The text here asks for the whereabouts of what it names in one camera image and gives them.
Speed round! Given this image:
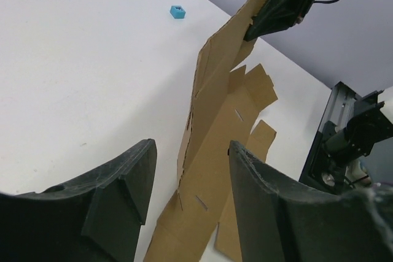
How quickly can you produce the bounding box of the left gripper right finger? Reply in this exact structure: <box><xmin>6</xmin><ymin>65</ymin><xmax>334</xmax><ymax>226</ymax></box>
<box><xmin>228</xmin><ymin>141</ymin><xmax>392</xmax><ymax>261</ymax></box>

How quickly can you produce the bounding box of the small blue cube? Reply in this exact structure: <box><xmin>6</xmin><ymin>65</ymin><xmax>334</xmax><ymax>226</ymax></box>
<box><xmin>169</xmin><ymin>6</ymin><xmax>186</xmax><ymax>19</ymax></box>

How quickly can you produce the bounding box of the brown cardboard box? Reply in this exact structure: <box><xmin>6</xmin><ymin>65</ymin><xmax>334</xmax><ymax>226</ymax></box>
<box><xmin>144</xmin><ymin>0</ymin><xmax>277</xmax><ymax>261</ymax></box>

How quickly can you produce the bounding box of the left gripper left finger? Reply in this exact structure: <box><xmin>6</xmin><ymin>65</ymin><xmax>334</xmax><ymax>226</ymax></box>
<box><xmin>1</xmin><ymin>139</ymin><xmax>157</xmax><ymax>261</ymax></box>

